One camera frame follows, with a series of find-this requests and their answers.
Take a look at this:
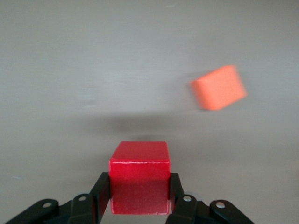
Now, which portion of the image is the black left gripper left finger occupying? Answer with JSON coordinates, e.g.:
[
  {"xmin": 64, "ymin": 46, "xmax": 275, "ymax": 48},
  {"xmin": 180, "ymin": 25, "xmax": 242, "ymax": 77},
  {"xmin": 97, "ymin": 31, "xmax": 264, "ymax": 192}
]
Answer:
[{"xmin": 4, "ymin": 172, "xmax": 111, "ymax": 224}]

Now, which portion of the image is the red wooden block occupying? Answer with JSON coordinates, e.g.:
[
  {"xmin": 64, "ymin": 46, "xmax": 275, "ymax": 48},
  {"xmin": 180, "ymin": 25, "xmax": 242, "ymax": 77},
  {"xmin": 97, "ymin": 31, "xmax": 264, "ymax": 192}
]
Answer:
[{"xmin": 109, "ymin": 141, "xmax": 171, "ymax": 215}]

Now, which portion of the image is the orange wooden block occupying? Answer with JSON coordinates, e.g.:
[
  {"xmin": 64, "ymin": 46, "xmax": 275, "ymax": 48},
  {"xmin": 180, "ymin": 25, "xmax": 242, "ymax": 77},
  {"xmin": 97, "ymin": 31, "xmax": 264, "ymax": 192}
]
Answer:
[{"xmin": 189, "ymin": 64, "xmax": 248, "ymax": 111}]

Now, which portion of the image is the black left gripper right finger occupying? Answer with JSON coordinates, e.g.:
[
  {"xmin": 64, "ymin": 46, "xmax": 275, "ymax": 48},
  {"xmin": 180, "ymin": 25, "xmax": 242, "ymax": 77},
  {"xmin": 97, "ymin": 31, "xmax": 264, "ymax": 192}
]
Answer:
[{"xmin": 165, "ymin": 172, "xmax": 253, "ymax": 224}]

